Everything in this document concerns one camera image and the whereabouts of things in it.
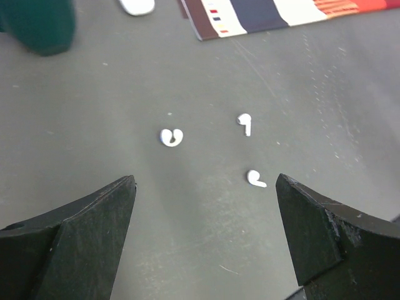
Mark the dark green mug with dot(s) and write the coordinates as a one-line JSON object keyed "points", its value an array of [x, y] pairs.
{"points": [[45, 27]]}

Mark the small white earbud case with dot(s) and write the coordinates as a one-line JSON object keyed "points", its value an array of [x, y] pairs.
{"points": [[138, 7]]}

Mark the colourful patchwork placemat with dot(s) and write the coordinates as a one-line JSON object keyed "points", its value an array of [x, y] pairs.
{"points": [[222, 19]]}

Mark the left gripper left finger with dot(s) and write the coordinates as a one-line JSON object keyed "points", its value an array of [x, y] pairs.
{"points": [[71, 252]]}

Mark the white earbud lower centre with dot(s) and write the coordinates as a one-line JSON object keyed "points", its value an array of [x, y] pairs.
{"points": [[253, 178]]}

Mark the white earbud upper centre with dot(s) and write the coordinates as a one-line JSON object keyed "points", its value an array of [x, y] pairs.
{"points": [[245, 120]]}

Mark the white earbud pair clump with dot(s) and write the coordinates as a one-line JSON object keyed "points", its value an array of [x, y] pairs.
{"points": [[171, 138]]}

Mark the white earbud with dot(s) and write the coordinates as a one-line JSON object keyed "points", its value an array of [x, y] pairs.
{"points": [[253, 178], [245, 120]]}

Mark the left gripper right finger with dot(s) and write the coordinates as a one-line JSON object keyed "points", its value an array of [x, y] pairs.
{"points": [[337, 251]]}

